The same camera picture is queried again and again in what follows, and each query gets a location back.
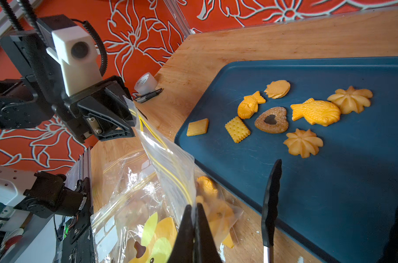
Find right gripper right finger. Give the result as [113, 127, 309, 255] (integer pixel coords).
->
[194, 203, 222, 263]

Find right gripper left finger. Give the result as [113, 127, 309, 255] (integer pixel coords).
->
[167, 205, 194, 263]

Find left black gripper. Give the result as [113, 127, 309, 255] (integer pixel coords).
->
[52, 76, 136, 144]

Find clear bag yellow dog print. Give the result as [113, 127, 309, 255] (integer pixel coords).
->
[125, 99, 243, 248]

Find orange cookie bottom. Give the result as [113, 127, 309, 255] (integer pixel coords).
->
[196, 176, 218, 198]

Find metal kitchen tongs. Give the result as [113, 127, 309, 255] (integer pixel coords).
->
[261, 159, 282, 263]

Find yellow square cookie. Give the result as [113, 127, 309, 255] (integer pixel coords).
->
[187, 118, 209, 137]

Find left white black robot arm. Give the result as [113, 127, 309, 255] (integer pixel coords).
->
[0, 29, 94, 172]

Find black marker pen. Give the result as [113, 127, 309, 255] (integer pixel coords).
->
[134, 88, 163, 103]

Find clear tape roll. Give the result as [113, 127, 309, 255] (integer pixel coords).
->
[134, 72, 157, 96]

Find yellow cracker cookie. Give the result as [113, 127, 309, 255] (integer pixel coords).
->
[225, 116, 251, 144]

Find orange cookie left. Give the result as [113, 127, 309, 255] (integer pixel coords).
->
[237, 91, 266, 119]

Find orange flower cookie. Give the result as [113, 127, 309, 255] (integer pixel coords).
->
[283, 129, 324, 158]

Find orange round cookie top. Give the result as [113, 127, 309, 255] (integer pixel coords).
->
[264, 80, 291, 99]

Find orange fish cookie large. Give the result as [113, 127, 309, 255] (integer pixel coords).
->
[291, 98, 341, 127]

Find teal plastic tray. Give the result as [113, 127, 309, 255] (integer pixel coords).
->
[174, 56, 398, 263]

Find black mounting base rail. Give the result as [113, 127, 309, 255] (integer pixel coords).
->
[53, 147, 96, 263]

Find brown heart ring cookie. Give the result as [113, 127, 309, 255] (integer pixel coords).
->
[254, 107, 289, 134]

